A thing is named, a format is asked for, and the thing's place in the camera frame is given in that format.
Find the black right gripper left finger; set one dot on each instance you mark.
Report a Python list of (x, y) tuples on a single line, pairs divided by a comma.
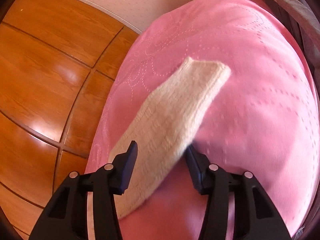
[(83, 206)]

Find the cream knitted sweater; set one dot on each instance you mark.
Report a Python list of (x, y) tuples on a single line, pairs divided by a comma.
[(166, 125)]

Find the wooden headboard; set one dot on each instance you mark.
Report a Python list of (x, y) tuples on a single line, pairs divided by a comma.
[(59, 60)]

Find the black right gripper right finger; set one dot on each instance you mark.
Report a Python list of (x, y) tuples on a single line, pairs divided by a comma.
[(236, 202)]

